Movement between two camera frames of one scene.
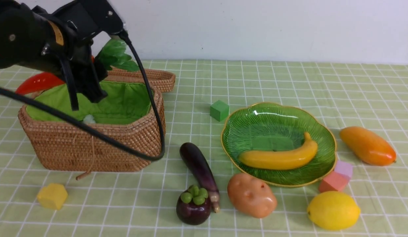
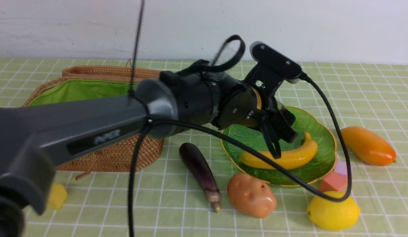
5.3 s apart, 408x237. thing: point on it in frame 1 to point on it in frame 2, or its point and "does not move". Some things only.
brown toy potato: [255, 198] does not move
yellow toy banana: [281, 159] does not move
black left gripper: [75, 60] to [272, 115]
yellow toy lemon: [333, 210] does not move
